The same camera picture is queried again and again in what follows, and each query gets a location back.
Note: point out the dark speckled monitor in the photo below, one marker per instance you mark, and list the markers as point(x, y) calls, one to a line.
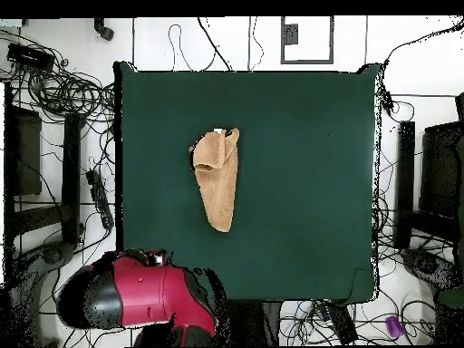
point(440, 170)

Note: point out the tan terry towel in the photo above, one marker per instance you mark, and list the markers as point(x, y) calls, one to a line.
point(217, 195)

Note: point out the dark grey pedestal leg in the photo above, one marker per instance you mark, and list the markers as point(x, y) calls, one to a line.
point(427, 264)
point(54, 253)

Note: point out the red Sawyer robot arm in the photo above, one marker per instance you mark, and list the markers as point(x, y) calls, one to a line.
point(145, 290)

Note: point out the grey rectangular frame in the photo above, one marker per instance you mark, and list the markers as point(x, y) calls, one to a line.
point(306, 62)

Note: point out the dark green round object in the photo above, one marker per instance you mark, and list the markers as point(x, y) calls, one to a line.
point(451, 297)

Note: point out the black adaptor box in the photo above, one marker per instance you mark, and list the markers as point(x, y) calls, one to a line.
point(340, 322)

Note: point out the black pedestal column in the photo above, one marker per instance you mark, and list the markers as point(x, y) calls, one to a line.
point(250, 322)

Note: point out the purple object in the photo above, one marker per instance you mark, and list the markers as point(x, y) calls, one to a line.
point(394, 327)

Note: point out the small black object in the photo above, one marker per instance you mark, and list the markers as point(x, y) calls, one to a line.
point(106, 33)

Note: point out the small dark grey block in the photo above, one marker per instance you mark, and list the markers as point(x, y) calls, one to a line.
point(291, 34)

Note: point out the dark flat panel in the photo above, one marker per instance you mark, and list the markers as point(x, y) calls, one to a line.
point(27, 152)

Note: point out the black rectangular box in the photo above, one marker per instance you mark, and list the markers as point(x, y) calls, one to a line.
point(29, 56)

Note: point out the dark green table cloth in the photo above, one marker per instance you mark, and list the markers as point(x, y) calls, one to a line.
point(290, 181)

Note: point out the black upright bar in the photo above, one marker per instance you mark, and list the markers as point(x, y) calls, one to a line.
point(71, 174)
point(405, 181)

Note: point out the black power strip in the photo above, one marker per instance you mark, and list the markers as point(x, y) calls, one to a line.
point(99, 197)

